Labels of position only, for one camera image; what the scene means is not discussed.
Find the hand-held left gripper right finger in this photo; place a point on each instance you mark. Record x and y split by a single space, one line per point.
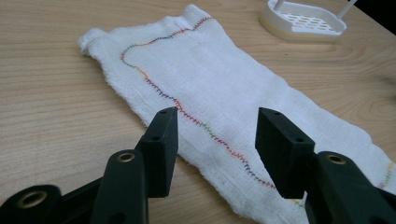
286 155

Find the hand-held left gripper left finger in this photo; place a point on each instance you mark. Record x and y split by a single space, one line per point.
155 155

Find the white cloth with coloured stitching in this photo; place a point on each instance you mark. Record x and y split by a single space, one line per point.
211 81

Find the white plastic drain rack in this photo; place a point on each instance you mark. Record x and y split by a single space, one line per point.
302 21

